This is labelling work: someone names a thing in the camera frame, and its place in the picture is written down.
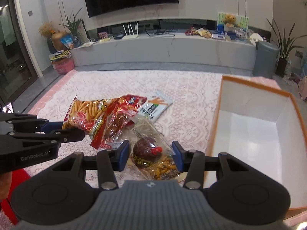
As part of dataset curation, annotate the orange stick snack bag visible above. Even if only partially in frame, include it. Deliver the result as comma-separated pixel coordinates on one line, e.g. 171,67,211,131
62,97,119,140

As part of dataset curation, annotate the yellow peanut snack bag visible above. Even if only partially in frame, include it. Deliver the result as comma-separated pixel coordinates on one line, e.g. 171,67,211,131
149,157,180,180

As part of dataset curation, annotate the red braised meat packet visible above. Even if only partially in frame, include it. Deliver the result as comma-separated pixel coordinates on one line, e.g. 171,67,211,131
89,111,132,150

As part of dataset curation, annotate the clear bag red date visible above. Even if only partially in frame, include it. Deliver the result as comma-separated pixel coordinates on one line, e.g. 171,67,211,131
131,117,174,180

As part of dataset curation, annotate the red puffed snack bag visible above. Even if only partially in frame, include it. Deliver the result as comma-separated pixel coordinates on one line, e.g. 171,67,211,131
108,94,147,127

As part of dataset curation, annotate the white spicy strip packet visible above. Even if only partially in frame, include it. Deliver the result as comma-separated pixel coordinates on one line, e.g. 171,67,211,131
138,90,173,122

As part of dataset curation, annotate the person left hand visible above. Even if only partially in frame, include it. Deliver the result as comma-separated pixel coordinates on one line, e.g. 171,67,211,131
0,172,12,200

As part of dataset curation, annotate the pink lace tablecloth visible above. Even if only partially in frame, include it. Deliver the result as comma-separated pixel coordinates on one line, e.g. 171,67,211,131
0,70,307,230

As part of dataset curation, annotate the pink storage basket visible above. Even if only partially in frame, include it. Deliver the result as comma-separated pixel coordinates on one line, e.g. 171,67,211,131
53,58,74,75

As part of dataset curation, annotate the orange cardboard box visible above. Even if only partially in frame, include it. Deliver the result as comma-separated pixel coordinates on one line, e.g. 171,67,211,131
205,76,306,218

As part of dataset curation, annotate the golden vase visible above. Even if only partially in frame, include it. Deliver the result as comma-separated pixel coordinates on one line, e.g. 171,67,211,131
51,31,68,51

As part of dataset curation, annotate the potted plant left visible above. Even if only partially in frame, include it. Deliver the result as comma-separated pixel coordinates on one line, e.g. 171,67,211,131
61,8,83,48

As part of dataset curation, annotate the potted plant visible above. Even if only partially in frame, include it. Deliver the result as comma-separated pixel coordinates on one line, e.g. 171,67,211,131
61,8,83,48
267,18,306,77

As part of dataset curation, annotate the grey tv console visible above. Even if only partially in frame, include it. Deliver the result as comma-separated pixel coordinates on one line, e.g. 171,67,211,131
71,32,257,70

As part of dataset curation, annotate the white wifi router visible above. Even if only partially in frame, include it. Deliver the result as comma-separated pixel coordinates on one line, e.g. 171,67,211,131
122,22,139,39

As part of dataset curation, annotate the grey trash bin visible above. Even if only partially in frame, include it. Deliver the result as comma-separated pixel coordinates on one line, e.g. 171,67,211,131
252,41,279,78

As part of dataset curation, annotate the pink small heater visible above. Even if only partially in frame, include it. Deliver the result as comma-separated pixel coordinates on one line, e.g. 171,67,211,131
299,76,307,101

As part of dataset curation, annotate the potted plant right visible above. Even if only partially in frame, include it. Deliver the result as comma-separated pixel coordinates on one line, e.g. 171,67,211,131
267,18,306,77

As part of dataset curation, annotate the brown teddy bear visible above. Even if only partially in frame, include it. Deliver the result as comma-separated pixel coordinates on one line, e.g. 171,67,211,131
223,14,237,27

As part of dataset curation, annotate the green greeting card board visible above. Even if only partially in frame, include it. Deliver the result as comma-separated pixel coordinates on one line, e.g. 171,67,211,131
218,12,249,29

